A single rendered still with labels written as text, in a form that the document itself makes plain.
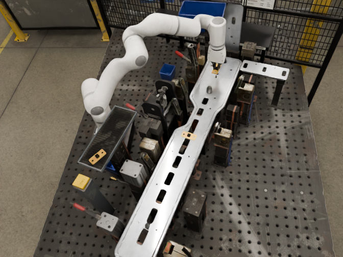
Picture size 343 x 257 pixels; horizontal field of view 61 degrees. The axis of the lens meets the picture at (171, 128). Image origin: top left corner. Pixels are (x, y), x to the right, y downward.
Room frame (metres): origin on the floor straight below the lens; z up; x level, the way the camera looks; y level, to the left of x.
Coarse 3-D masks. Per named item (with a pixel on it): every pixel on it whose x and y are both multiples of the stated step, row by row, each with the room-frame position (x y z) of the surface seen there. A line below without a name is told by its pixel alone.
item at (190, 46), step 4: (192, 44) 1.35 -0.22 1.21; (188, 48) 1.33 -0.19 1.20; (192, 48) 1.33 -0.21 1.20; (196, 48) 1.32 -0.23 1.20; (192, 52) 1.35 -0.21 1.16; (192, 56) 1.32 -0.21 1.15; (192, 60) 1.32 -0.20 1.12; (196, 60) 1.34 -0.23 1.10; (192, 64) 1.32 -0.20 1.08; (196, 68) 1.32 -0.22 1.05
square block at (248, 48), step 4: (244, 44) 1.44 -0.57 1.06; (248, 44) 1.43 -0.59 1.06; (252, 44) 1.42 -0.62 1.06; (244, 48) 1.40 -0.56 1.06; (248, 48) 1.39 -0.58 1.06; (252, 48) 1.39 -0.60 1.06; (244, 52) 1.40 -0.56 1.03; (248, 52) 1.39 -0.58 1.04; (252, 52) 1.37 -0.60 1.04; (244, 56) 1.40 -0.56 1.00; (248, 56) 1.38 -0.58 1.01; (252, 56) 1.37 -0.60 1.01; (252, 60) 1.40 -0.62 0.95; (244, 64) 1.39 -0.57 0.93; (240, 72) 1.40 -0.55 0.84; (244, 72) 1.41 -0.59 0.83
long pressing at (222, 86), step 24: (192, 96) 1.14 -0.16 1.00; (216, 96) 1.10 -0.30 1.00; (192, 120) 0.96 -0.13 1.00; (168, 144) 0.83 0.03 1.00; (192, 144) 0.81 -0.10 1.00; (168, 168) 0.69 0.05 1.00; (192, 168) 0.67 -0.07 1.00; (144, 192) 0.58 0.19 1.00; (168, 192) 0.56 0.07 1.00; (144, 216) 0.47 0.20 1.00; (168, 216) 0.44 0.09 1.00; (120, 240) 0.38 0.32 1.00; (144, 240) 0.36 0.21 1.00
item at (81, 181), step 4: (80, 176) 0.65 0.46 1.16; (84, 176) 0.65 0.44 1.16; (76, 180) 0.64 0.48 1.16; (80, 180) 0.64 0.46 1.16; (84, 180) 0.63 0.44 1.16; (88, 180) 0.63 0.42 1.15; (72, 184) 0.62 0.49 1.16; (76, 184) 0.62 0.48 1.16; (80, 184) 0.61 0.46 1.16; (84, 184) 0.61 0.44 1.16; (80, 188) 0.60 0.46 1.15
